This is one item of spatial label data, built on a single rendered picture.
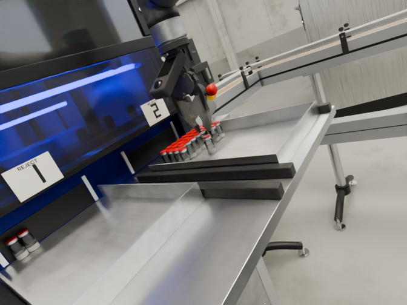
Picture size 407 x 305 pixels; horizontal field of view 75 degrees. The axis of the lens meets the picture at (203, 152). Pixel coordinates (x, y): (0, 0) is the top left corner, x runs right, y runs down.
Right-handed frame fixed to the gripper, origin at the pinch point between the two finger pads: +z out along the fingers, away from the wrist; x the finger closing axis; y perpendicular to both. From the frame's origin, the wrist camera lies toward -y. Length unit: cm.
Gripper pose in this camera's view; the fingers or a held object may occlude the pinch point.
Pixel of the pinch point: (200, 127)
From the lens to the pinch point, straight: 64.0
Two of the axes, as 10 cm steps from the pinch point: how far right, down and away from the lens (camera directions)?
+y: 5.5, -4.7, 6.9
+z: 3.7, 8.8, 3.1
